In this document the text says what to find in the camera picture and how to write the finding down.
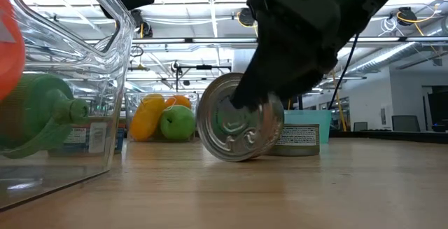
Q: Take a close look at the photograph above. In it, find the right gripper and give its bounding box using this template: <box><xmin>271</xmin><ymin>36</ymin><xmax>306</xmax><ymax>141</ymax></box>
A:
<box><xmin>229</xmin><ymin>0</ymin><xmax>339</xmax><ymax>113</ymax></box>

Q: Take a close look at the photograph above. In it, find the silver tin can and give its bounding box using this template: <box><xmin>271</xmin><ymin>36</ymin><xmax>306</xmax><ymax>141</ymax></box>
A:
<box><xmin>195</xmin><ymin>72</ymin><xmax>285</xmax><ymax>163</ymax></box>

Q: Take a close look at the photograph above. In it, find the red squeeze bottle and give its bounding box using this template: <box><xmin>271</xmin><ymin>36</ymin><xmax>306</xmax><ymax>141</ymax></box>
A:
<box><xmin>0</xmin><ymin>0</ymin><xmax>27</xmax><ymax>102</ymax></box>

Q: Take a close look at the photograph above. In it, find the toy orange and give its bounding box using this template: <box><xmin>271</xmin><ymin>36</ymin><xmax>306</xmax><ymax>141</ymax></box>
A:
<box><xmin>164</xmin><ymin>95</ymin><xmax>193</xmax><ymax>111</ymax></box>

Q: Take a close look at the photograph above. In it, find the green toy apple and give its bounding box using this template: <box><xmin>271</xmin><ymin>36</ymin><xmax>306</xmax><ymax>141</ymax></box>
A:
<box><xmin>160</xmin><ymin>104</ymin><xmax>197</xmax><ymax>141</ymax></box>

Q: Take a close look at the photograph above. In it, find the yellow toy fruit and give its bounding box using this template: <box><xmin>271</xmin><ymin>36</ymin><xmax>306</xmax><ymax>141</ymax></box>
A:
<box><xmin>128</xmin><ymin>93</ymin><xmax>167</xmax><ymax>142</ymax></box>

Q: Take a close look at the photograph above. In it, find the green squeeze bottle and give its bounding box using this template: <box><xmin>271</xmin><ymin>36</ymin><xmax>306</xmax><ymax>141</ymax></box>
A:
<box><xmin>0</xmin><ymin>73</ymin><xmax>90</xmax><ymax>160</ymax></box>

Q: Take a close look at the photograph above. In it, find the ceiling strip light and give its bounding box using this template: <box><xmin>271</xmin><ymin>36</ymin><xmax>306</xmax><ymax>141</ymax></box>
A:
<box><xmin>83</xmin><ymin>36</ymin><xmax>448</xmax><ymax>45</ymax></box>

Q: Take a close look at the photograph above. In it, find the clear plastic bin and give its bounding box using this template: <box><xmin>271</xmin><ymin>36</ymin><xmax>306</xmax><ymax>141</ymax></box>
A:
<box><xmin>124</xmin><ymin>91</ymin><xmax>201</xmax><ymax>143</ymax></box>
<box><xmin>0</xmin><ymin>0</ymin><xmax>137</xmax><ymax>211</ymax></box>

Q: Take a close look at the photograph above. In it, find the yellow hanging cable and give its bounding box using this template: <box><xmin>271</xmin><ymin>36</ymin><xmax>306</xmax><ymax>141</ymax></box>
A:
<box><xmin>330</xmin><ymin>69</ymin><xmax>348</xmax><ymax>132</ymax></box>

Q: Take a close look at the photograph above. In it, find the black overhead frame rig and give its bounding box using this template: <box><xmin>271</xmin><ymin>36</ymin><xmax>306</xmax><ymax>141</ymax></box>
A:
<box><xmin>174</xmin><ymin>64</ymin><xmax>233</xmax><ymax>93</ymax></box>

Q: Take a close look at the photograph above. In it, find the silver ventilation duct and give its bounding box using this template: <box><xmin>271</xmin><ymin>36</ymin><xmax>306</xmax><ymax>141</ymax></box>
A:
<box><xmin>344</xmin><ymin>22</ymin><xmax>448</xmax><ymax>78</ymax></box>

